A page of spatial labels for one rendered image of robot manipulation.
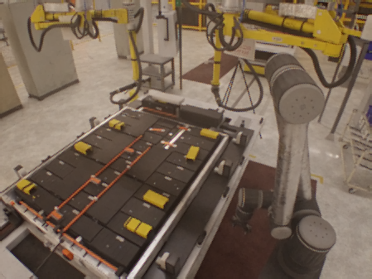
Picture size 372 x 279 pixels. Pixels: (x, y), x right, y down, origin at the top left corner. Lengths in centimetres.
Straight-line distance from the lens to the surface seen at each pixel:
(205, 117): 231
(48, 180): 205
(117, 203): 167
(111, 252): 148
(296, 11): 155
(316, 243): 131
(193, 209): 174
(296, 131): 86
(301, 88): 76
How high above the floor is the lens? 227
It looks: 36 degrees down
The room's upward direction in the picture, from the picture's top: straight up
